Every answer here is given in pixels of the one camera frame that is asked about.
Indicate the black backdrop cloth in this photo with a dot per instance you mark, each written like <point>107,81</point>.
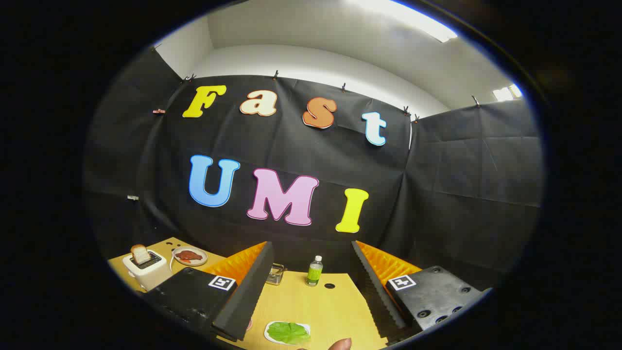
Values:
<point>301,146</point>

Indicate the white bread slice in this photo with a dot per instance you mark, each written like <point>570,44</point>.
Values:
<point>140,254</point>

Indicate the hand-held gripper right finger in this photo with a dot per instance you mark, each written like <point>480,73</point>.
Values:
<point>376,291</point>

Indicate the row of black cloth clips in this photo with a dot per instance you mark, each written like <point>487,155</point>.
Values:
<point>275,75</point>

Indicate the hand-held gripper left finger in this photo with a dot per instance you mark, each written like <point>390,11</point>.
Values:
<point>252,287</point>

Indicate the metal cutlery holder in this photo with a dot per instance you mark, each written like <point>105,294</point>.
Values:
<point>276,277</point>

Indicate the bright window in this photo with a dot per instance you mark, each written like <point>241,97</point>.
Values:
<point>505,93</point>

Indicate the white toaster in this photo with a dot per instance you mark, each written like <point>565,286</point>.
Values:
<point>150,278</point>

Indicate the round grey plate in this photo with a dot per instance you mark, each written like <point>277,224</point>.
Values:
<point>190,264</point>

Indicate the green lettuce leaf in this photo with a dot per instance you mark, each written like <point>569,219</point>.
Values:
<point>289,333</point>

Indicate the red meat slice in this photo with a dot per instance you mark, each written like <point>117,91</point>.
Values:
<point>188,255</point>

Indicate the green drink bottle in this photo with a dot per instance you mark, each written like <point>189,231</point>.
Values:
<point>314,274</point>

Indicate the white rounded plate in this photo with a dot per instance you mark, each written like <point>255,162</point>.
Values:
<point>268,336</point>

